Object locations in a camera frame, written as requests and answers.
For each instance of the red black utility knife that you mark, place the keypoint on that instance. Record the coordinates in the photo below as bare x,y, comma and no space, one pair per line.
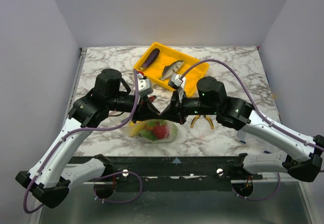
152,98

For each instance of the purple eggplant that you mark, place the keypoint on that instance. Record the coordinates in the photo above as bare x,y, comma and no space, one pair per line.
150,59

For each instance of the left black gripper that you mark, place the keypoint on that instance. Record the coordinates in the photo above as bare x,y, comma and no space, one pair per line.
145,110

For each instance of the green celery stalk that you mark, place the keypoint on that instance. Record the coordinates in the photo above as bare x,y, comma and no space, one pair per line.
147,131

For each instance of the red tomato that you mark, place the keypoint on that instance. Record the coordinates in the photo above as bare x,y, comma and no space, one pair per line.
161,131

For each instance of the grey toy fish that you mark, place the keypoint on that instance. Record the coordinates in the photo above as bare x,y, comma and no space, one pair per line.
169,70

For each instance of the clear zip top bag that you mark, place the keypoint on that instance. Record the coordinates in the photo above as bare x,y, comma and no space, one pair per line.
142,139

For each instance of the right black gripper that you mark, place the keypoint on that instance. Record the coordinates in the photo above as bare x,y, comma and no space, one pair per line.
180,110

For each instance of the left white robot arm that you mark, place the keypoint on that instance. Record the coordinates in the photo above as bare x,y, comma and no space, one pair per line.
106,107

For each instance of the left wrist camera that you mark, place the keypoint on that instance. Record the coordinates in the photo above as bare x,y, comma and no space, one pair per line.
144,85

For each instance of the small clear plastic bag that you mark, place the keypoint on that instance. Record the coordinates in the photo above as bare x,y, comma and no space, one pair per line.
251,140

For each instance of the yellow squash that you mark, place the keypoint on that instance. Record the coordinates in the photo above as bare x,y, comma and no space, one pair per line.
134,129

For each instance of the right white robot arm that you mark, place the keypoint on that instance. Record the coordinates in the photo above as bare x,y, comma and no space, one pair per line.
299,155

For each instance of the yellow plastic tray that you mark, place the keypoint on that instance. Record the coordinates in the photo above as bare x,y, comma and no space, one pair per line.
159,61

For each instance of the green cabbage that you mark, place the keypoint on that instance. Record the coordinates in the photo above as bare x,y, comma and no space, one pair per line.
173,130

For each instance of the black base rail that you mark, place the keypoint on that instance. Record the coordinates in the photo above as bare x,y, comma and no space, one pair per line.
174,174

